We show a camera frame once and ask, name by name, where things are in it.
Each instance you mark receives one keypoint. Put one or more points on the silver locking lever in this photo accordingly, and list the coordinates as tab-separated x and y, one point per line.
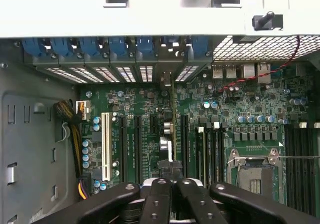
300	156

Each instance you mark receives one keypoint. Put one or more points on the white power connector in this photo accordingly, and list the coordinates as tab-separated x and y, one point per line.
83	111

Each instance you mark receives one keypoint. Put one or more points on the long black expansion slot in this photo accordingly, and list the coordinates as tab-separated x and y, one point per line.
122	149
184	141
138	149

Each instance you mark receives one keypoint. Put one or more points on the black open PC case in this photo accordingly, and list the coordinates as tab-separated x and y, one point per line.
150	17

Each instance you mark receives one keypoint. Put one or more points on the white expansion slot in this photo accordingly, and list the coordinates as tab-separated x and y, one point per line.
105	146

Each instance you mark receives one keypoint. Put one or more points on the silver USB port block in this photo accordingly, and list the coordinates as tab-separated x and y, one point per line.
231	71
217	71

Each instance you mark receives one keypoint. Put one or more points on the silver network port block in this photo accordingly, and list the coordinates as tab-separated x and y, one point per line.
264	73
249	70

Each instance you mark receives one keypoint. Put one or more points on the short black expansion slot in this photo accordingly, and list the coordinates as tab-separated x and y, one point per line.
154	124

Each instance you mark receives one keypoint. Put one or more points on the black RAM slot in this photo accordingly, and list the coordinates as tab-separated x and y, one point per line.
304	169
296	164
312	169
288	164
222	154
200	130
216	154
209	154

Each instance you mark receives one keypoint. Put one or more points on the green Dell motherboard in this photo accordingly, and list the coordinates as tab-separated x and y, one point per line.
225	104

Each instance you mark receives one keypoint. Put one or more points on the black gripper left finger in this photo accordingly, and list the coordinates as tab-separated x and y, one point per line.
157	204

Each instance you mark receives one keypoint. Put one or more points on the black chassis intrusion switch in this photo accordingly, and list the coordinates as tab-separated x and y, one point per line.
266	20

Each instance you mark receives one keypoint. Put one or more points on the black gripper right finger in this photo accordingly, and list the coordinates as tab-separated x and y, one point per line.
197	201

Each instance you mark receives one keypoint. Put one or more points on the CPU socket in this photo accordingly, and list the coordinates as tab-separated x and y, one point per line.
252	184

